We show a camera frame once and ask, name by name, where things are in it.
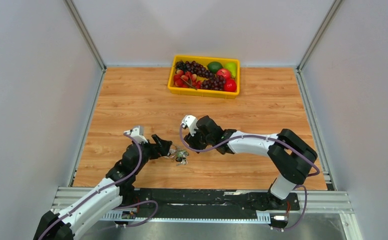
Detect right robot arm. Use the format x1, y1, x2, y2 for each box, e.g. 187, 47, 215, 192
179, 115, 320, 209

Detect large silver keyring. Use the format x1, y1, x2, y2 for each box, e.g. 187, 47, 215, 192
169, 147, 189, 166

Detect yellow fruit tray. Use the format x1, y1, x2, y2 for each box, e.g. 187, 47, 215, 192
167, 55, 240, 99

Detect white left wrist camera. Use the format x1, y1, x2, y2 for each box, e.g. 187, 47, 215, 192
123, 125, 148, 144

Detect red strawberries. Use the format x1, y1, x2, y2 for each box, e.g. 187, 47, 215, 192
172, 69, 202, 90

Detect dark grape bunch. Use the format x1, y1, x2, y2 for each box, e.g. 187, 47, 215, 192
174, 60, 226, 91

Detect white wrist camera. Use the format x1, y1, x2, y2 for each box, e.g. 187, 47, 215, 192
181, 114, 198, 136
123, 125, 148, 144

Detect green key tag with key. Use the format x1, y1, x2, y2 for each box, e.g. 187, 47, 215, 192
178, 150, 189, 158

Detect red tomato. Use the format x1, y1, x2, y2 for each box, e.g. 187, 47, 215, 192
223, 78, 237, 93

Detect red apple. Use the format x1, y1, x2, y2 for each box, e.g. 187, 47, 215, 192
216, 68, 232, 79

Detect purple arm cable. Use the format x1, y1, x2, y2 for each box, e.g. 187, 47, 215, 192
179, 123, 321, 233
36, 132, 159, 240

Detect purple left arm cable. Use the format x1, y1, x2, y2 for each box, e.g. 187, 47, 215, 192
36, 132, 159, 240

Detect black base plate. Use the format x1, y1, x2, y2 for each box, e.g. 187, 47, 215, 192
121, 188, 300, 219

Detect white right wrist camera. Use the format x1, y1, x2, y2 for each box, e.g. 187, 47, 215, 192
181, 114, 198, 136

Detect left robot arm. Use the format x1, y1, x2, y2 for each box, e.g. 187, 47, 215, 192
34, 130, 173, 240

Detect green avocado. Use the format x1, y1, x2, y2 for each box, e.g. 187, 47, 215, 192
207, 61, 223, 74

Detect green pear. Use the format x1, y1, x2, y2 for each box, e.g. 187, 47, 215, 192
224, 62, 237, 79

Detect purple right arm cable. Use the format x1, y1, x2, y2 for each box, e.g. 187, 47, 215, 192
179, 123, 321, 233

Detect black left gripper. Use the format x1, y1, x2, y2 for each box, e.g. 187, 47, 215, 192
132, 133, 172, 175

